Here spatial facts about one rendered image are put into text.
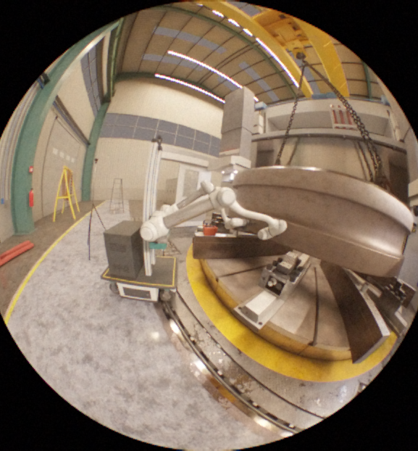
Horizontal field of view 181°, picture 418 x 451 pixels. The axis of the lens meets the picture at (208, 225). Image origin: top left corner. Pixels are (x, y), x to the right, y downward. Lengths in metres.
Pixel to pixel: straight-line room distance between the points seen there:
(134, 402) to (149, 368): 0.38
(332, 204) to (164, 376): 2.20
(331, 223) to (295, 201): 0.51
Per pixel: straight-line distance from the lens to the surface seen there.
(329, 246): 1.51
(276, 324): 1.36
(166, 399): 1.29
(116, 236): 1.40
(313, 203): 1.63
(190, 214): 0.92
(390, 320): 2.72
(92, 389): 1.48
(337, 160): 5.04
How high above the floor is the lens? 1.29
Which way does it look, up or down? 14 degrees down
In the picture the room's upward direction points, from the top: 7 degrees clockwise
